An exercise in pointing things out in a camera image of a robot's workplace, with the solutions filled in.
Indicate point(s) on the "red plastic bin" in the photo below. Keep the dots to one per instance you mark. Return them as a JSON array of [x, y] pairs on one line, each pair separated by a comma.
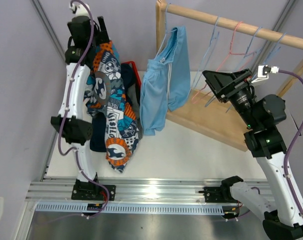
[[135, 72]]

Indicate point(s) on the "wooden clothes rack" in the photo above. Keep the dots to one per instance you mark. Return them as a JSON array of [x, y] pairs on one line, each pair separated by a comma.
[[214, 122]]

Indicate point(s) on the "light blue wire hanger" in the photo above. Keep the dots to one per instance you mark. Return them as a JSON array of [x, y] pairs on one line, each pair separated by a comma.
[[274, 50]]

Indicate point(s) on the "aluminium corner post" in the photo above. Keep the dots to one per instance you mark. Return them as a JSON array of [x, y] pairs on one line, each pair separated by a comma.
[[278, 26], [48, 27]]

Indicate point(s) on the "right aluminium corner post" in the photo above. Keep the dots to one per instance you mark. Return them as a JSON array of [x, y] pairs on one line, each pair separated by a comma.
[[278, 26]]

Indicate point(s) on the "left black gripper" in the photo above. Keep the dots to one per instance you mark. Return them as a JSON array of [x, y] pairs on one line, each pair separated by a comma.
[[102, 36]]

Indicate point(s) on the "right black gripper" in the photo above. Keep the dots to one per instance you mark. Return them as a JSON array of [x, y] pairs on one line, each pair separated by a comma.
[[224, 86]]

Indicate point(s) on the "navy blue shorts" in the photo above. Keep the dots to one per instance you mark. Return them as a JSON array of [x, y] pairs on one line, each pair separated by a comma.
[[97, 142]]

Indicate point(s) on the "aluminium mounting rail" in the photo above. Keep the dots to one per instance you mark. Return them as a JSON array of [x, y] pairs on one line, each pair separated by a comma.
[[128, 190]]

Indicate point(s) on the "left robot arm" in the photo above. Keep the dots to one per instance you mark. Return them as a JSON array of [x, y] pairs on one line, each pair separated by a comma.
[[69, 123]]

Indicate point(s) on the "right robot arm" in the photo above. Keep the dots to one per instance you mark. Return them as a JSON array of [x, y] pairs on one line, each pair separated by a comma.
[[283, 218]]

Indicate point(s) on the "perforated cable duct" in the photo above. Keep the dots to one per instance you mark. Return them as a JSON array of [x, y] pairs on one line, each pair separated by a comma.
[[130, 208]]

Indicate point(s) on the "blue hanger of patterned shorts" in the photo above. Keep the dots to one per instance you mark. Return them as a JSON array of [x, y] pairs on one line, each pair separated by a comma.
[[208, 53]]

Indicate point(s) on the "grey shorts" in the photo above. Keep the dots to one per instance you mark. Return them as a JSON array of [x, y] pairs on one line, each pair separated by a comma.
[[133, 99]]

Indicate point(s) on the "colourful patterned shorts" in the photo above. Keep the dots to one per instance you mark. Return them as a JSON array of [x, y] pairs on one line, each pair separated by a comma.
[[116, 130]]

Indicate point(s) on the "left aluminium corner post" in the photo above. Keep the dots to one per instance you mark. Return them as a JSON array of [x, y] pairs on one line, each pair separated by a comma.
[[48, 27]]

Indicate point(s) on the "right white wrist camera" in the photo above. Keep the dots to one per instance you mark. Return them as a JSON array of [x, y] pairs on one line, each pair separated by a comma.
[[263, 72]]

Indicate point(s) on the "pink hanger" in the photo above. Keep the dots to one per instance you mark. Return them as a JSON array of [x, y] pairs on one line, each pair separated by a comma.
[[230, 53]]

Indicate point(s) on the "light blue shorts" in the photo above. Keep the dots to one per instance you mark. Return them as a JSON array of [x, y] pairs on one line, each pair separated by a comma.
[[166, 83]]

